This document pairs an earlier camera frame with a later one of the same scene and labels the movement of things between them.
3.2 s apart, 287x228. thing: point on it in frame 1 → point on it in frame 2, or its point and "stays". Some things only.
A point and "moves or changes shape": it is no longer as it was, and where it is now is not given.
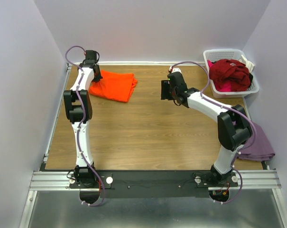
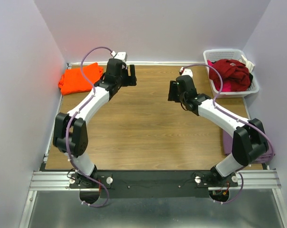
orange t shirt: [114, 86] moves or changes shape
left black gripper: [97, 78] → [131, 80]
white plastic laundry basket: [233, 54] stays
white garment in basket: [249, 64] stays
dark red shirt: [235, 73] stays
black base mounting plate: [152, 184] stays
